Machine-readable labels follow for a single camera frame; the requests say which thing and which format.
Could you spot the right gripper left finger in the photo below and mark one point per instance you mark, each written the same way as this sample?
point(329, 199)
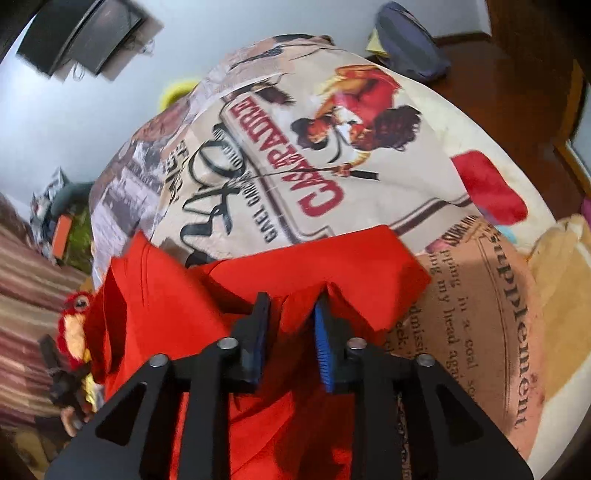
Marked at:
point(172, 415)

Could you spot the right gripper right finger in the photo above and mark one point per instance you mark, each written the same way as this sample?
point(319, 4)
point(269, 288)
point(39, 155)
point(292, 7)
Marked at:
point(409, 412)

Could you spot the red parrot plush toy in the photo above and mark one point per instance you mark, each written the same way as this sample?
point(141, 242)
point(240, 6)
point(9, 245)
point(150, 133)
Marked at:
point(71, 341)

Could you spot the green bag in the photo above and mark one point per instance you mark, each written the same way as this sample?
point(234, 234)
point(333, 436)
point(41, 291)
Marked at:
point(78, 246)

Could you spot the orange box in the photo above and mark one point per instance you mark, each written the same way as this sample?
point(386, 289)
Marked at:
point(60, 237)

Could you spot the dark grey plush pile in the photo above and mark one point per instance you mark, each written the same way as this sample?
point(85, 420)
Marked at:
point(71, 194)

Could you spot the beige fleece blanket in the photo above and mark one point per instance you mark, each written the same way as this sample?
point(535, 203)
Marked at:
point(560, 264)

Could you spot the yellow curved pillow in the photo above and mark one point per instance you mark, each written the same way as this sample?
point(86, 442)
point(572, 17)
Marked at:
point(176, 91)

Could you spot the printed bed cover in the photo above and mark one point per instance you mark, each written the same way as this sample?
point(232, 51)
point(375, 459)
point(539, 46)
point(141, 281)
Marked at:
point(294, 140)

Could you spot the wooden door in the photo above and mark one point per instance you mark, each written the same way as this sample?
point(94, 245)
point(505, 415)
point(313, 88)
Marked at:
point(521, 83)

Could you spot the dark blue bag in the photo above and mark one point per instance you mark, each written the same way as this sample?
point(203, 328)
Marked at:
point(411, 49)

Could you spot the wall mounted television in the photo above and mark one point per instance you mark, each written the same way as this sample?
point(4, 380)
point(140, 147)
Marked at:
point(87, 32)

